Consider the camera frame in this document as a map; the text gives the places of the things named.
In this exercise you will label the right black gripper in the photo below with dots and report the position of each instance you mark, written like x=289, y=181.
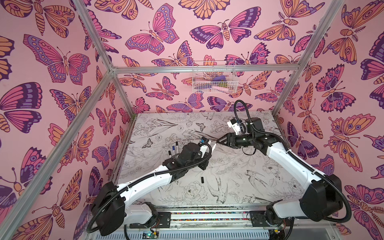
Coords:
x=229, y=140

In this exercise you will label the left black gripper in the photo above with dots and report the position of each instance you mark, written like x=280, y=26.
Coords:
x=202, y=166

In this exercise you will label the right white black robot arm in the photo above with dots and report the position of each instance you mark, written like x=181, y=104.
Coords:
x=323, y=198

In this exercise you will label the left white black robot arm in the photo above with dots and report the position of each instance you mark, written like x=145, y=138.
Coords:
x=111, y=208

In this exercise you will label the green circuit board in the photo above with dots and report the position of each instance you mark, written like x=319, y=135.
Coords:
x=148, y=235

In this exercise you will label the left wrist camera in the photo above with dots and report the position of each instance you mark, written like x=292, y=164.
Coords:
x=203, y=145

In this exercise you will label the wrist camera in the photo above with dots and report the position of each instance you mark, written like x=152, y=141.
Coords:
x=238, y=126
x=203, y=145

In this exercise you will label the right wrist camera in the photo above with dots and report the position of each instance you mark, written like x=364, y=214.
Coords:
x=238, y=126

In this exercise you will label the white wire basket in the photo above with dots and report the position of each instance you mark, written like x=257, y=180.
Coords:
x=214, y=82

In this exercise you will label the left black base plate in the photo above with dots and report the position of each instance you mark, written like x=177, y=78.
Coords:
x=160, y=220

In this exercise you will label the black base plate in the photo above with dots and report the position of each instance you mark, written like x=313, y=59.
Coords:
x=160, y=220
x=261, y=218

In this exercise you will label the white slotted cable duct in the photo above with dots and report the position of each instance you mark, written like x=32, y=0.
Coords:
x=193, y=235

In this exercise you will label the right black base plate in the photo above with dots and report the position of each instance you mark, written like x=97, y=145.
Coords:
x=261, y=218

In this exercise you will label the aluminium frame bar back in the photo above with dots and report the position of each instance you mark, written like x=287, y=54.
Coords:
x=217, y=68

